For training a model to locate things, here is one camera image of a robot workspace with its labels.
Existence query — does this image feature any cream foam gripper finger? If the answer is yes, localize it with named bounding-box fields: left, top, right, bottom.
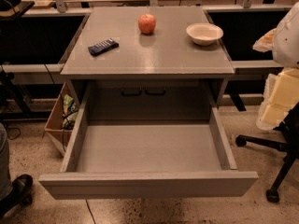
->
left=256, top=68, right=299, bottom=130

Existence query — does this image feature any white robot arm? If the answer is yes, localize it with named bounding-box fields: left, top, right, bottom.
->
left=253, top=3, right=299, bottom=130

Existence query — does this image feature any grey drawer cabinet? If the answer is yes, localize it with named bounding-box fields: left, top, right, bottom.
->
left=62, top=7, right=234, bottom=122

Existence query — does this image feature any open grey top drawer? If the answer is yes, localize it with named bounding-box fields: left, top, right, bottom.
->
left=37, top=83, right=260, bottom=201

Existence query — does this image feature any black office chair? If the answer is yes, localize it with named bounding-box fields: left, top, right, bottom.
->
left=235, top=103, right=299, bottom=203

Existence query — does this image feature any white paper bowl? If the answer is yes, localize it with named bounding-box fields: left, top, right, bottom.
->
left=186, top=23, right=223, bottom=46

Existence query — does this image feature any red apple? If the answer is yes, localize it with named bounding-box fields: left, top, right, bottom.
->
left=138, top=14, right=156, bottom=35

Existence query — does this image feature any green snack bag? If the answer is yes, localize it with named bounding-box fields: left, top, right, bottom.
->
left=62, top=94, right=78, bottom=130

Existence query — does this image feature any wooden crate with bags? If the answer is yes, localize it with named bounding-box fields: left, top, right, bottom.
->
left=45, top=83, right=75, bottom=155

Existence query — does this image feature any black shoe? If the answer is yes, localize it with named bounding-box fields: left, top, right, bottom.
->
left=0, top=174, right=33, bottom=217

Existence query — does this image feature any blue jeans leg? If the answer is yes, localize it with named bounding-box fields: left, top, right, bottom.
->
left=0, top=123, right=12, bottom=201

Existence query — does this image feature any right black drawer handle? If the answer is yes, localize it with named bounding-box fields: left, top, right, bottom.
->
left=145, top=88, right=166, bottom=96

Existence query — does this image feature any black drawer handle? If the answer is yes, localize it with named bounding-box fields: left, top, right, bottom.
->
left=145, top=88, right=166, bottom=96
left=121, top=88, right=142, bottom=97

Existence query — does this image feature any left black drawer handle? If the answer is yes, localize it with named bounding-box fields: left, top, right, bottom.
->
left=121, top=88, right=142, bottom=97

